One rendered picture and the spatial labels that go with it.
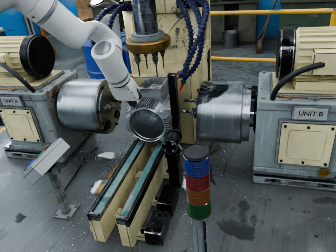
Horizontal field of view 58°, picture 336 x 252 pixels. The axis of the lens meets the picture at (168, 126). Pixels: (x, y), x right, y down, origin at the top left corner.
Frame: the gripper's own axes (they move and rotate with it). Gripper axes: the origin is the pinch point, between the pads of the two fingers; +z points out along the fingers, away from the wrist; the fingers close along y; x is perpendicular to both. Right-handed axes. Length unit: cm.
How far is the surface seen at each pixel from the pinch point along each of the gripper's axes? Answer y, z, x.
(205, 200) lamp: 38, -24, -43
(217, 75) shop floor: -9, 255, 220
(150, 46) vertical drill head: 9.5, -18.1, 13.7
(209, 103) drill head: 31.8, -3.0, -0.8
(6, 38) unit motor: -59, -19, 19
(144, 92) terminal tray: 3.9, 0.0, 5.3
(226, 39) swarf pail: -9, 305, 343
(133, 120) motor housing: -1.3, 7.4, -3.9
